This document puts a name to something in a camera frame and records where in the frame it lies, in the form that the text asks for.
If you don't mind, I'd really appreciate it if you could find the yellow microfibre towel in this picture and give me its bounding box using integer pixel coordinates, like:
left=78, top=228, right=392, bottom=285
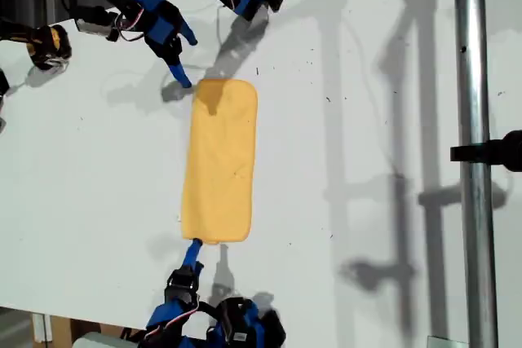
left=180, top=78, right=259, bottom=246

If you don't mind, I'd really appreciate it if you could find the white box under table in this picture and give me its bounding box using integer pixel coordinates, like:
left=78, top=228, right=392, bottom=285
left=72, top=331, right=123, bottom=348

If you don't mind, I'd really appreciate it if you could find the black clamp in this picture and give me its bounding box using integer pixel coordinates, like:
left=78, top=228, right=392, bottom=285
left=449, top=130, right=522, bottom=172

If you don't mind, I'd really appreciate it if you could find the camera black stalk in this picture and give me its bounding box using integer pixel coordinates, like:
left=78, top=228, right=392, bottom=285
left=106, top=16, right=124, bottom=42

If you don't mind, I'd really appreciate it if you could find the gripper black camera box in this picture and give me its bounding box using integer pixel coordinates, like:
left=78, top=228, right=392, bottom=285
left=76, top=6, right=113, bottom=35
left=214, top=297, right=256, bottom=345

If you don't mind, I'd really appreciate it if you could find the white table leg bracket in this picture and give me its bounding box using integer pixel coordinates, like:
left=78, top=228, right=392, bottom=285
left=32, top=313, right=53, bottom=343

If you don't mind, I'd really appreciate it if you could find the steel post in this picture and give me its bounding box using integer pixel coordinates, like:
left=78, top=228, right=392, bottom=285
left=452, top=0, right=501, bottom=348

